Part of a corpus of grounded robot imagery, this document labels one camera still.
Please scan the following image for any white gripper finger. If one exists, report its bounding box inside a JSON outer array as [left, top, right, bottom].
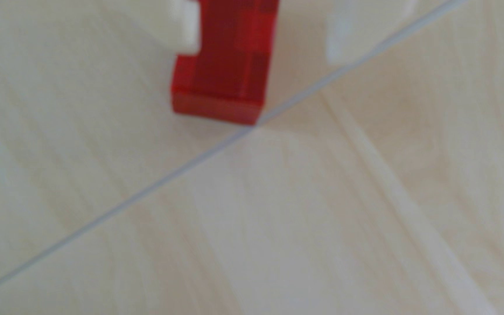
[[116, 0, 201, 55], [325, 0, 417, 65]]

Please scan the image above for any red block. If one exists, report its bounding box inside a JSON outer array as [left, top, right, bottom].
[[170, 0, 280, 127]]

